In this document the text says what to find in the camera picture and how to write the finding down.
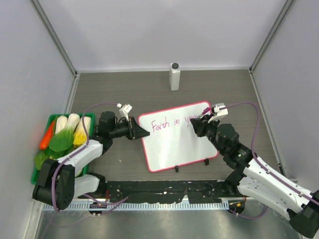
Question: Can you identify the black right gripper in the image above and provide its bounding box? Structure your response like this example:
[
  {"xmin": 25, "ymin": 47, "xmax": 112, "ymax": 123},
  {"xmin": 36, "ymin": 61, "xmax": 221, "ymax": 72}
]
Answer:
[{"xmin": 191, "ymin": 114, "xmax": 226, "ymax": 154}]

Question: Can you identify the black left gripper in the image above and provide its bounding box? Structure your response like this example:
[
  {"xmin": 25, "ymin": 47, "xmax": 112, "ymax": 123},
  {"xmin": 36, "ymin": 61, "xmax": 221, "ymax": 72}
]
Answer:
[{"xmin": 109, "ymin": 117, "xmax": 148, "ymax": 140}]

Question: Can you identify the purple capped marker pen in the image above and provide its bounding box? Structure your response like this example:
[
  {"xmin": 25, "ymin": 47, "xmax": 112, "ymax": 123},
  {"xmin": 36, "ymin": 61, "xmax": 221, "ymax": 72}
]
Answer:
[{"xmin": 197, "ymin": 107, "xmax": 211, "ymax": 119}]

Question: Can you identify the pink framed whiteboard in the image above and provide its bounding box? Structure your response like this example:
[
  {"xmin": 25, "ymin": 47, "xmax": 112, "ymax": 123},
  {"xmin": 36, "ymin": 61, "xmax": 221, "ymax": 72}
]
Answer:
[{"xmin": 138, "ymin": 101, "xmax": 218, "ymax": 173}]

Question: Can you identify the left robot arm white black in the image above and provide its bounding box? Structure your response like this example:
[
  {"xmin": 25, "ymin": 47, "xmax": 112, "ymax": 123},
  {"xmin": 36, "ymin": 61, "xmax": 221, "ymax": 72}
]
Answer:
[{"xmin": 32, "ymin": 111, "xmax": 150, "ymax": 210}]

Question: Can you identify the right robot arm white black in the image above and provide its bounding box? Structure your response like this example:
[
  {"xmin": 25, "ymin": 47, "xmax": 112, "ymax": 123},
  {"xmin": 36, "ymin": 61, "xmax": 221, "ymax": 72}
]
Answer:
[{"xmin": 190, "ymin": 116, "xmax": 319, "ymax": 238}]

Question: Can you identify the yellow white toy cabbage right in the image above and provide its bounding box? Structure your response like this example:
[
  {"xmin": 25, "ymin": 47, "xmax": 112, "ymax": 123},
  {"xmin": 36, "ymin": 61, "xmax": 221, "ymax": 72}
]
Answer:
[{"xmin": 73, "ymin": 117, "xmax": 91, "ymax": 147}]

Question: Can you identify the white bottle black cap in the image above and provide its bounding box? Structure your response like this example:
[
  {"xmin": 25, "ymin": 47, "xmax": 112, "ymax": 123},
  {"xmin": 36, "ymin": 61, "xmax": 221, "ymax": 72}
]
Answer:
[{"xmin": 169, "ymin": 62, "xmax": 180, "ymax": 91}]

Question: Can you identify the white green toy cabbage middle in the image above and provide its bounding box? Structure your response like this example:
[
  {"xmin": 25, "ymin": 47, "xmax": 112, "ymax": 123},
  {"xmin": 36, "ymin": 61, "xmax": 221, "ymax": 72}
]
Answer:
[{"xmin": 64, "ymin": 114, "xmax": 80, "ymax": 132}]

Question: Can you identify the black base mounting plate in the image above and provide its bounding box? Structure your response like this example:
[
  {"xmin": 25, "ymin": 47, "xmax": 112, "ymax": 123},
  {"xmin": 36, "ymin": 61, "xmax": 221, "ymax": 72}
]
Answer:
[{"xmin": 88, "ymin": 180, "xmax": 244, "ymax": 204}]

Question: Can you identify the white toy cabbage left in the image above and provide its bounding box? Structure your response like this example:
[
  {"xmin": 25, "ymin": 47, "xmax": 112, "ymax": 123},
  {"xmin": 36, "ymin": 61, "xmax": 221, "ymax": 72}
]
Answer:
[{"xmin": 55, "ymin": 116, "xmax": 68, "ymax": 134}]

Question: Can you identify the orange toy carrot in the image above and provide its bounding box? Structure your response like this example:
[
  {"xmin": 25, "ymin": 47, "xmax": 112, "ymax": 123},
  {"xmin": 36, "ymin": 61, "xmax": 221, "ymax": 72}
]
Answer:
[{"xmin": 39, "ymin": 121, "xmax": 55, "ymax": 150}]

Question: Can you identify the green leafy toy vegetable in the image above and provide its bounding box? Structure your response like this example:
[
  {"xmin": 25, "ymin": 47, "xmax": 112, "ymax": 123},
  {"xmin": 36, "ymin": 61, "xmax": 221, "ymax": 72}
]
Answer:
[{"xmin": 33, "ymin": 126, "xmax": 75, "ymax": 170}]

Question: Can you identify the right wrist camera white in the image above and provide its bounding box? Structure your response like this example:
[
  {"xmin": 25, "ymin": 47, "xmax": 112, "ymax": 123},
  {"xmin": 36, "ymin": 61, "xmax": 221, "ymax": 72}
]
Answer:
[{"xmin": 208, "ymin": 103, "xmax": 228, "ymax": 123}]

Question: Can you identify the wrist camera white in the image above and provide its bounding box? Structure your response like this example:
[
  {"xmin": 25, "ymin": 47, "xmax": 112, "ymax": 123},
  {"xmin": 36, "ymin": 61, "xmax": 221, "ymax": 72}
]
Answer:
[
  {"xmin": 117, "ymin": 103, "xmax": 133, "ymax": 120},
  {"xmin": 208, "ymin": 103, "xmax": 228, "ymax": 123}
]

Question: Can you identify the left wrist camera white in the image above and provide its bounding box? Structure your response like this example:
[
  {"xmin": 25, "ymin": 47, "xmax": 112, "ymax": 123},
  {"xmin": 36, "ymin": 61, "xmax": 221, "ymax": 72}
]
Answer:
[{"xmin": 117, "ymin": 103, "xmax": 133, "ymax": 120}]

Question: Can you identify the white slotted cable duct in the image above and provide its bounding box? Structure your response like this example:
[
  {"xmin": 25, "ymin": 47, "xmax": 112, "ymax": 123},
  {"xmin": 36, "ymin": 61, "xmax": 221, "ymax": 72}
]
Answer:
[{"xmin": 42, "ymin": 201, "xmax": 229, "ymax": 212}]

